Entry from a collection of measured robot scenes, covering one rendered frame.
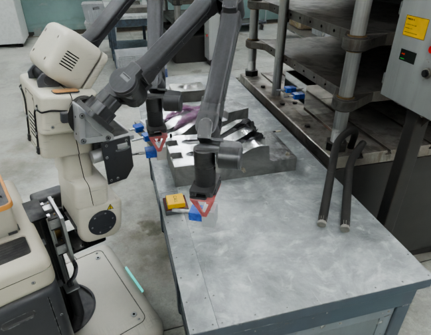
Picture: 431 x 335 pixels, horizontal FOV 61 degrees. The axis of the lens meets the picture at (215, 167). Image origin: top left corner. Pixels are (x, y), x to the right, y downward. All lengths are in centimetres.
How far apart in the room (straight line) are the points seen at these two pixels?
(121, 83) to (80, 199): 47
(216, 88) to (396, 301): 81
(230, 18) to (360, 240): 78
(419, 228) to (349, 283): 130
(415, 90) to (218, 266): 94
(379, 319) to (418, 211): 107
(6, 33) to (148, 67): 683
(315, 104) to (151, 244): 128
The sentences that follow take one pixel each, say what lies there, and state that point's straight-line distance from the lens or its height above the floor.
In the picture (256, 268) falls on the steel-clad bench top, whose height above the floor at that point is 80.
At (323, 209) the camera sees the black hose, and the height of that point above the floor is 84.
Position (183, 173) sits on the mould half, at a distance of 139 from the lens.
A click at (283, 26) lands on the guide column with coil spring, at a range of 227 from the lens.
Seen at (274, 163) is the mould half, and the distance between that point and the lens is 149.
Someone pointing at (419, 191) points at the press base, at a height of 51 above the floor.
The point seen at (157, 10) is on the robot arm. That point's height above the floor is 139.
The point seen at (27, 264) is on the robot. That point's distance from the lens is 122.
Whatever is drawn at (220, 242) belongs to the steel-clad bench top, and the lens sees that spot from 117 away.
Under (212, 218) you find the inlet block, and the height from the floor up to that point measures 94.
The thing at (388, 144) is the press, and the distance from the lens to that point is 193.
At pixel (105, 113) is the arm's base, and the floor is 119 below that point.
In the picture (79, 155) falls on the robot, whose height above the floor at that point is 99.
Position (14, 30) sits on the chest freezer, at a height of 30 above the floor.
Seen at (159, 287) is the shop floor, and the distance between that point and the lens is 212.
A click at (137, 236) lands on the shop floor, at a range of 243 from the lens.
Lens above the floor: 159
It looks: 31 degrees down
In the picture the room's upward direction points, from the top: straight up
